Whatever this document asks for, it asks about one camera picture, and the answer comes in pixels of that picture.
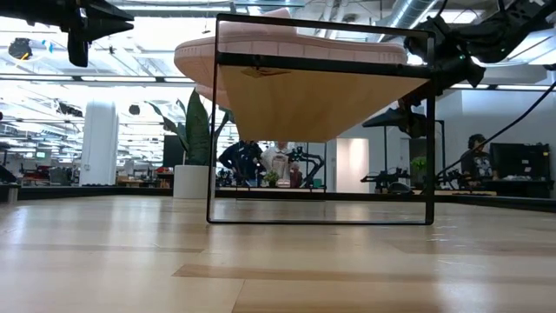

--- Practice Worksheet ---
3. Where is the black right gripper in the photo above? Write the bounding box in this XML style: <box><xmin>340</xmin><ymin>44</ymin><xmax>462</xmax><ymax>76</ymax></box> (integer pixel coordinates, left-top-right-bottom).
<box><xmin>362</xmin><ymin>17</ymin><xmax>487</xmax><ymax>140</ymax></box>

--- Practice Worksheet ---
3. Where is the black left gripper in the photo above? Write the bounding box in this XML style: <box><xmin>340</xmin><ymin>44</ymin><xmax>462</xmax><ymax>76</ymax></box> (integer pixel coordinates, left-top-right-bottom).
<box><xmin>0</xmin><ymin>0</ymin><xmax>136</xmax><ymax>43</ymax></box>

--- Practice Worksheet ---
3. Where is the wooden shelf black metal frame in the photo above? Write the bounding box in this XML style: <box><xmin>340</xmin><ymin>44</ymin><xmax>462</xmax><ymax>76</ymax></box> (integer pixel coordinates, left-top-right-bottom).
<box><xmin>206</xmin><ymin>12</ymin><xmax>437</xmax><ymax>226</ymax></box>

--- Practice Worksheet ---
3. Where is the background green plant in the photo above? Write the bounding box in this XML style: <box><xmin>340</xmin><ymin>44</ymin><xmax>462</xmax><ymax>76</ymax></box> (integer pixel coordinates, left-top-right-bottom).
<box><xmin>410</xmin><ymin>156</ymin><xmax>429</xmax><ymax>176</ymax></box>

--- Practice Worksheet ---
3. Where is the person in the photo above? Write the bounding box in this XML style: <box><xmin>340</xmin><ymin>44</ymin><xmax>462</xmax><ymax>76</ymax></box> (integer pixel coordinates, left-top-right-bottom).
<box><xmin>459</xmin><ymin>133</ymin><xmax>500</xmax><ymax>183</ymax></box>
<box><xmin>218</xmin><ymin>139</ymin><xmax>265</xmax><ymax>188</ymax></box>
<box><xmin>259</xmin><ymin>141</ymin><xmax>304</xmax><ymax>189</ymax></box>

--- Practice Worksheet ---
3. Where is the white round column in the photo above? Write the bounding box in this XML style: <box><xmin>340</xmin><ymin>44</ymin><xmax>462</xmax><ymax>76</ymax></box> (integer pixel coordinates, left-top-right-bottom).
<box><xmin>79</xmin><ymin>97</ymin><xmax>121</xmax><ymax>187</ymax></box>

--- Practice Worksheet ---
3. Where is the black background cabinet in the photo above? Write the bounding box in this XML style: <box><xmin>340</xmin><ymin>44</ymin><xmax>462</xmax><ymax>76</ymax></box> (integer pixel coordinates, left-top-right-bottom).
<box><xmin>488</xmin><ymin>142</ymin><xmax>556</xmax><ymax>200</ymax></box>

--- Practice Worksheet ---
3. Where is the black background screen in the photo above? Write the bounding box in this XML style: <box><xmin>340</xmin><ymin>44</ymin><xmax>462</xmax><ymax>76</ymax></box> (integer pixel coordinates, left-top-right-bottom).
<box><xmin>162</xmin><ymin>135</ymin><xmax>187</xmax><ymax>169</ymax></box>

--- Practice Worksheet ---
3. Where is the snake plant in white pot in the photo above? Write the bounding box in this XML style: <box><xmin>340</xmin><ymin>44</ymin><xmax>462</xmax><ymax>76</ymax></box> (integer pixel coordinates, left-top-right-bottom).
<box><xmin>145</xmin><ymin>89</ymin><xmax>234</xmax><ymax>200</ymax></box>

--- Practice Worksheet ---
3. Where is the small background potted plant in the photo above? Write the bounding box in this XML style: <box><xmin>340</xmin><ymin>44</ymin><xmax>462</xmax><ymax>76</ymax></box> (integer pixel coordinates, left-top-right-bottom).
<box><xmin>262</xmin><ymin>170</ymin><xmax>282</xmax><ymax>189</ymax></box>

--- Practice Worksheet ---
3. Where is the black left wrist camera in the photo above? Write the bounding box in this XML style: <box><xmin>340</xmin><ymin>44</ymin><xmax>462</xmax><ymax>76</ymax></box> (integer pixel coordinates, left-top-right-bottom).
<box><xmin>66</xmin><ymin>23</ymin><xmax>91</xmax><ymax>69</ymax></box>

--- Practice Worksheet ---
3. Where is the background black rig frame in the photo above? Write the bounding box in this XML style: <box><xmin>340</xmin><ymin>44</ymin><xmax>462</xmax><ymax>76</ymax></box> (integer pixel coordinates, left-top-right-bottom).
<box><xmin>383</xmin><ymin>119</ymin><xmax>447</xmax><ymax>193</ymax></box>

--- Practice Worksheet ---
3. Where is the black ceiling lamp yellow cable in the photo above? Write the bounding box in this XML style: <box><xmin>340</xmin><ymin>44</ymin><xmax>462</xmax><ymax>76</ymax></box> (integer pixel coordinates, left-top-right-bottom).
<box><xmin>7</xmin><ymin>37</ymin><xmax>35</xmax><ymax>61</ymax></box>

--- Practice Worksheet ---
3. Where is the large silver ventilation duct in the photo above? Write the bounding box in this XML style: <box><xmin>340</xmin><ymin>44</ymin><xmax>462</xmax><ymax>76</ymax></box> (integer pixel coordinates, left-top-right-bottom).
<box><xmin>375</xmin><ymin>0</ymin><xmax>438</xmax><ymax>31</ymax></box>

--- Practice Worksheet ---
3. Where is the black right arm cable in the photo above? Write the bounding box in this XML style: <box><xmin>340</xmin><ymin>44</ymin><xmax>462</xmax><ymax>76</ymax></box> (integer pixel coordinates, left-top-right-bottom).
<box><xmin>434</xmin><ymin>80</ymin><xmax>556</xmax><ymax>179</ymax></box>

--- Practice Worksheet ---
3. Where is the black aluminium table frame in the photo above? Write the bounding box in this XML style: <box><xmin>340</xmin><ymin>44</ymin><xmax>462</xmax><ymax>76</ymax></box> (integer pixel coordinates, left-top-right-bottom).
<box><xmin>17</xmin><ymin>185</ymin><xmax>556</xmax><ymax>214</ymax></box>

